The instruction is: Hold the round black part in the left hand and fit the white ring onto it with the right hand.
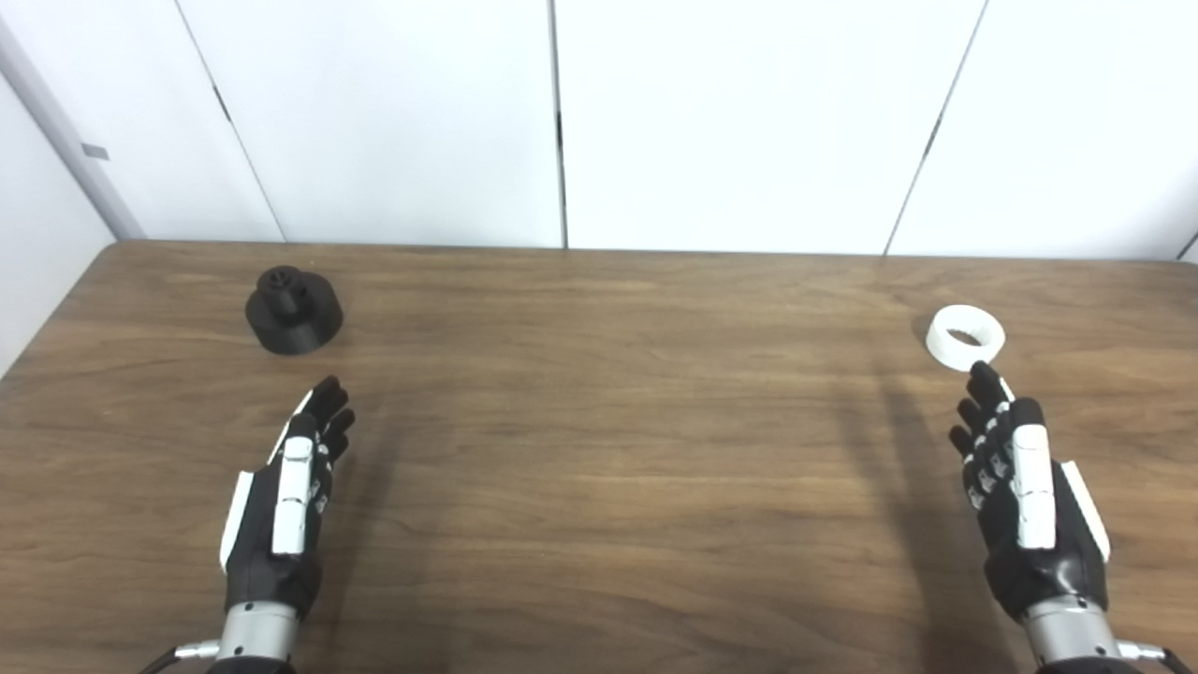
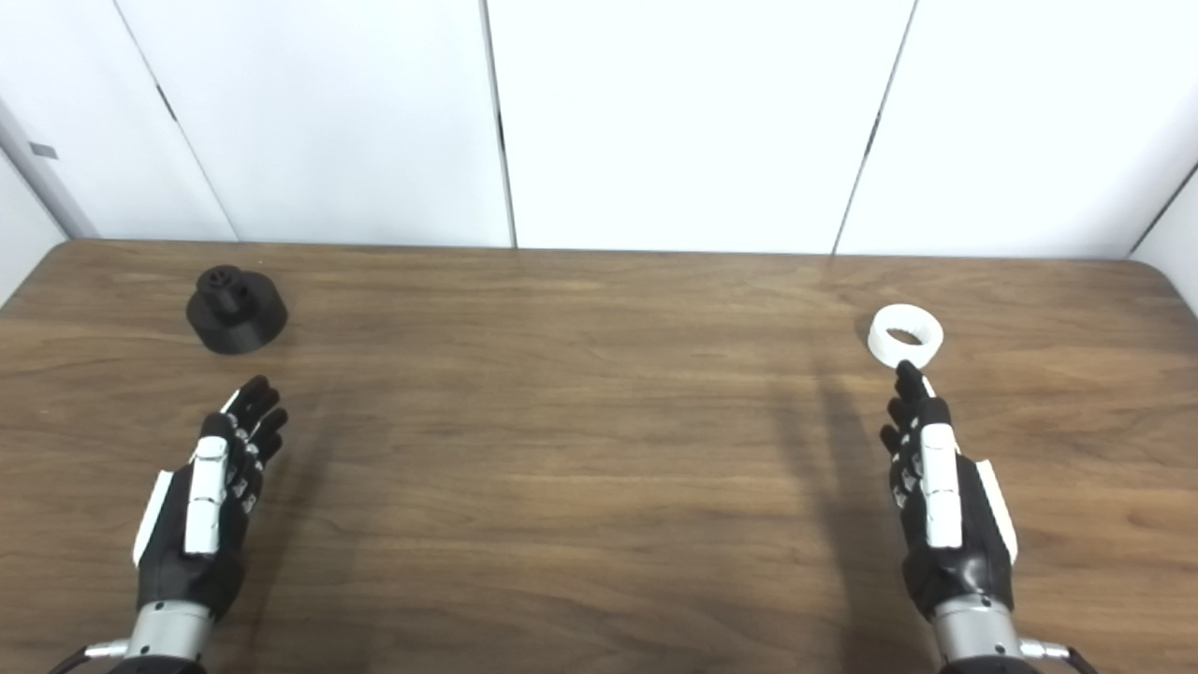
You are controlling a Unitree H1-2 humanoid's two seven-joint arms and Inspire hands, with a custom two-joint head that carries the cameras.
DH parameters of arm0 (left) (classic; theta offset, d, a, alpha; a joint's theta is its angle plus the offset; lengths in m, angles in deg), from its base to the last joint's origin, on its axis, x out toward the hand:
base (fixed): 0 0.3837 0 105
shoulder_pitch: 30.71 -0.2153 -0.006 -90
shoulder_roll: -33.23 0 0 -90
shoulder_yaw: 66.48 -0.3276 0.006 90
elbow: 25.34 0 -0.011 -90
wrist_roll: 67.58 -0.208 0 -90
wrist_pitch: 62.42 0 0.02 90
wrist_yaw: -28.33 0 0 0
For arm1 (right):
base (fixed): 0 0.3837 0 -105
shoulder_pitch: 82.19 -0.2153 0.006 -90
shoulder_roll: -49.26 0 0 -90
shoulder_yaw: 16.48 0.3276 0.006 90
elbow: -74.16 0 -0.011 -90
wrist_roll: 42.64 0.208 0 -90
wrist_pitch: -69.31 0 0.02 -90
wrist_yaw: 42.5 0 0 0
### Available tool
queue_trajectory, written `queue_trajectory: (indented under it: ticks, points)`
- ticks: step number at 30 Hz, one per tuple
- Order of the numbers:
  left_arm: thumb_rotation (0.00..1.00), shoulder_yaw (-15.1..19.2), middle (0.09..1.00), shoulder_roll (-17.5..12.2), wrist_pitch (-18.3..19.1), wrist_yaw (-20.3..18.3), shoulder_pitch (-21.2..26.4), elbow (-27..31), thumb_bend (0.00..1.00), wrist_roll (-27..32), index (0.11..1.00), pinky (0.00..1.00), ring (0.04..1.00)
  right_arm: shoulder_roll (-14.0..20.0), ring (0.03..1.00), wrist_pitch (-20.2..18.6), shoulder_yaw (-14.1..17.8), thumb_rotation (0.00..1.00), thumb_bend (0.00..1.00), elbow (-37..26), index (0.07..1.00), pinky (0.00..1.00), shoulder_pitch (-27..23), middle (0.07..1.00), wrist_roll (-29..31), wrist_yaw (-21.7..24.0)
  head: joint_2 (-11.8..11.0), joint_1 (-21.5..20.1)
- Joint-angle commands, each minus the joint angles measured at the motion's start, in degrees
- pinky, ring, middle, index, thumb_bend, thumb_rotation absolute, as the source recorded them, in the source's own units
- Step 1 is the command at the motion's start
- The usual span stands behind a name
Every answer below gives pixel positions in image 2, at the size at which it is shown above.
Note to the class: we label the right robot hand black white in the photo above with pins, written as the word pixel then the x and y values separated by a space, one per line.
pixel 941 496

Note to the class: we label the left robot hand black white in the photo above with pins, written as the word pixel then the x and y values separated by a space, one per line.
pixel 204 496

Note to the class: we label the round black part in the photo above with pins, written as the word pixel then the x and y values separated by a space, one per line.
pixel 234 314

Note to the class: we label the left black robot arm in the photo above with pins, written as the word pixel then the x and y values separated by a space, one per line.
pixel 168 637

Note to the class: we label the small gray wall tag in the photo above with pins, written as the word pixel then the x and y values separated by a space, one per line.
pixel 43 151

